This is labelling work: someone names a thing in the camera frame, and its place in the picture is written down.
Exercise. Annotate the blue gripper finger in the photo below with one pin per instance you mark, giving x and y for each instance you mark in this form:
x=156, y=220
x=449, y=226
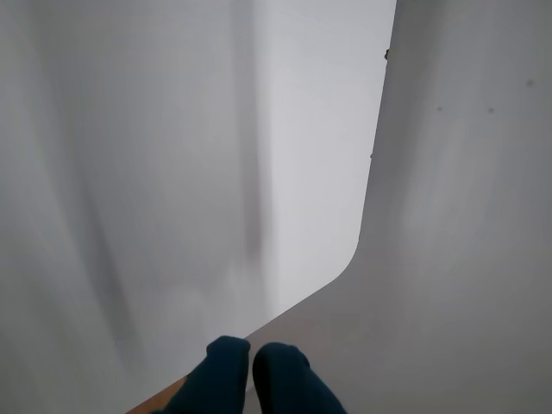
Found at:
x=289, y=384
x=215, y=379

